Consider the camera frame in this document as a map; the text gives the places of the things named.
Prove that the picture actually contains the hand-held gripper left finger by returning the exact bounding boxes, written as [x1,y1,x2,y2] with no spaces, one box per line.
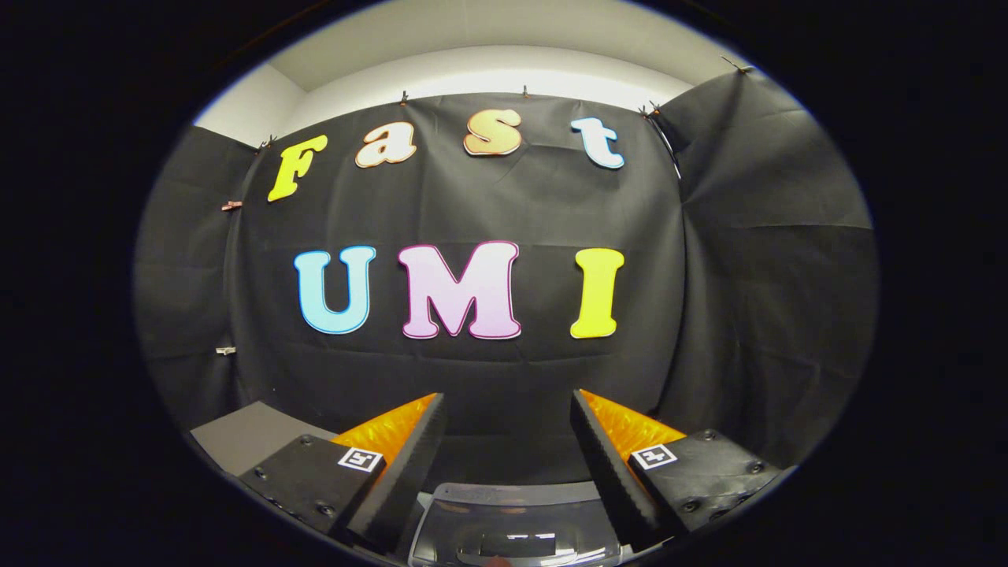
[239,392,448,553]

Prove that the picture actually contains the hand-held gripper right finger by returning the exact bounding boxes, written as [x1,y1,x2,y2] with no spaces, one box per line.
[570,389,784,553]

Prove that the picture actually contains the grey washing machine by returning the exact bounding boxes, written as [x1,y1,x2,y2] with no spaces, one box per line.
[398,479,635,567]

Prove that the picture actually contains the black backdrop cloth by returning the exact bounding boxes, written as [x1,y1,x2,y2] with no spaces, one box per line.
[134,67,879,485]

